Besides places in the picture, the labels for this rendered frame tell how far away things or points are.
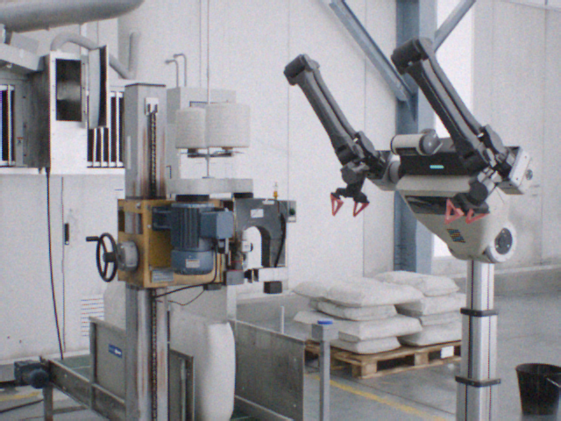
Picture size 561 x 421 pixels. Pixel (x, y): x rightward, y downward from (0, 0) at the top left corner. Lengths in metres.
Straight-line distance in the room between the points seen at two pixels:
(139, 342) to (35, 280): 2.71
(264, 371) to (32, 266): 2.39
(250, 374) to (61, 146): 2.07
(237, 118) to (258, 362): 1.32
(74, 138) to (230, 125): 2.44
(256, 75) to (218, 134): 5.14
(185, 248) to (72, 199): 2.97
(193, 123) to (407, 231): 6.15
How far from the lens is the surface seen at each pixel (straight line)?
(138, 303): 3.01
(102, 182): 5.80
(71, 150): 5.19
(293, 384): 3.55
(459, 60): 9.83
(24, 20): 5.53
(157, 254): 2.96
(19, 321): 5.69
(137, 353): 3.05
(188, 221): 2.81
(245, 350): 3.84
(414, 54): 2.44
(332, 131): 2.93
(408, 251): 9.06
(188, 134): 3.10
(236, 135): 2.87
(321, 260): 8.45
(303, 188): 8.26
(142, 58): 6.32
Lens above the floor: 1.43
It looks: 3 degrees down
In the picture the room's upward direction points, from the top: straight up
